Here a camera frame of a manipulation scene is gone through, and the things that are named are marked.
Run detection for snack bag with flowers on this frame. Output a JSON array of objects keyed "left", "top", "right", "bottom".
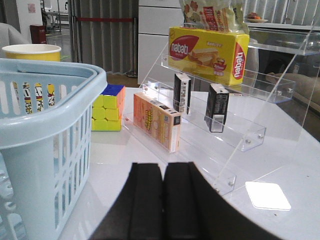
[{"left": 179, "top": 0, "right": 249, "bottom": 34}]

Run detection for red barrier belt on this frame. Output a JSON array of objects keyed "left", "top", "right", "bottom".
[{"left": 76, "top": 17, "right": 134, "bottom": 23}]

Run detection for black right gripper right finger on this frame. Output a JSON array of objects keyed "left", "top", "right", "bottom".
[{"left": 163, "top": 162, "right": 278, "bottom": 240}]

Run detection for clear acrylic right shelf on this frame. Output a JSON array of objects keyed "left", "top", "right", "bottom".
[{"left": 122, "top": 27, "right": 320, "bottom": 195}]

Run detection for plate of fruit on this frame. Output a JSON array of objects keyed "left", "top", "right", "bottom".
[{"left": 244, "top": 12, "right": 268, "bottom": 23}]

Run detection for white cabinet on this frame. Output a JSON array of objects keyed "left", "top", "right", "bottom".
[{"left": 137, "top": 0, "right": 184, "bottom": 84}]

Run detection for light blue plastic basket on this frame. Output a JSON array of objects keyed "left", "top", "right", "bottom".
[{"left": 0, "top": 58, "right": 107, "bottom": 240}]

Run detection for orange corn snack box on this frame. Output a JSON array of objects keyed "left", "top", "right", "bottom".
[{"left": 133, "top": 92, "right": 182, "bottom": 153}]

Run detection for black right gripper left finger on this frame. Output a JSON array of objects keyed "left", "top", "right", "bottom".
[{"left": 90, "top": 163, "right": 163, "bottom": 240}]

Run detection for colourful puzzle cube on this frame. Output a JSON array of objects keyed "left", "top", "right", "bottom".
[{"left": 91, "top": 84, "right": 126, "bottom": 132}]

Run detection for yellow nabati wafer box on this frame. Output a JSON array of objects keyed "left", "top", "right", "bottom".
[{"left": 168, "top": 26, "right": 250, "bottom": 86}]

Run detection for red box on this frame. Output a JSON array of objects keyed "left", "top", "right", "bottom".
[{"left": 29, "top": 24, "right": 47, "bottom": 44}]

